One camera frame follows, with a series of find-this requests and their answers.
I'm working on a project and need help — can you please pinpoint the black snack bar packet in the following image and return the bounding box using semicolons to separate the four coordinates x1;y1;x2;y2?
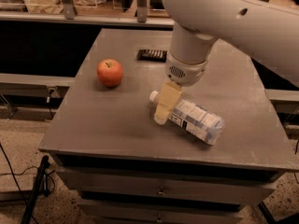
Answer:
137;49;167;63

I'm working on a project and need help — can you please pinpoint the grey drawer cabinet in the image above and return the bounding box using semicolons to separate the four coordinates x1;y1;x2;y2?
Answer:
41;29;298;215

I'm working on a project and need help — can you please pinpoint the grey metal rail frame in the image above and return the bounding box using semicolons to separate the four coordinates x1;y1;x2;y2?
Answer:
1;0;174;27

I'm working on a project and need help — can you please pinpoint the upper grey drawer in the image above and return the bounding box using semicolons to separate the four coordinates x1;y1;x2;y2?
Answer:
57;167;276;205

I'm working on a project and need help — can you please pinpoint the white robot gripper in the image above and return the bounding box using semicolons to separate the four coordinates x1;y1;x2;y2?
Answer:
154;52;207;125

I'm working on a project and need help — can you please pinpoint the grey side bench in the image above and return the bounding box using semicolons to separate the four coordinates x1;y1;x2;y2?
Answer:
0;73;75;119

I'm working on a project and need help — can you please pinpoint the black tripod leg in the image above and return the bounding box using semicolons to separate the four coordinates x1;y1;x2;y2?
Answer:
21;155;50;224

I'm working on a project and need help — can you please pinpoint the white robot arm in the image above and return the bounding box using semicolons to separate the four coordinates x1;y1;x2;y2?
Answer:
154;0;299;125

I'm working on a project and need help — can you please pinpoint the red apple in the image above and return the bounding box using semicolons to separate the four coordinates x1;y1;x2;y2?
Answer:
97;59;123;88

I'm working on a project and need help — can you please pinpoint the lower grey drawer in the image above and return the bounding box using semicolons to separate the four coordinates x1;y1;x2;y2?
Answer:
79;199;241;224

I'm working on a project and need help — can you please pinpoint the grey drawer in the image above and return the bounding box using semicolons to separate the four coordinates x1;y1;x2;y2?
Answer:
57;167;276;205
79;199;241;224

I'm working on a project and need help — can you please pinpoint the clear blue-label plastic bottle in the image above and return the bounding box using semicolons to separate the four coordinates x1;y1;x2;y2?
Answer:
149;90;225;147

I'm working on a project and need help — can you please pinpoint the black floor cable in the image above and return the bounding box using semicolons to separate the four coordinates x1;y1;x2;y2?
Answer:
0;142;40;224

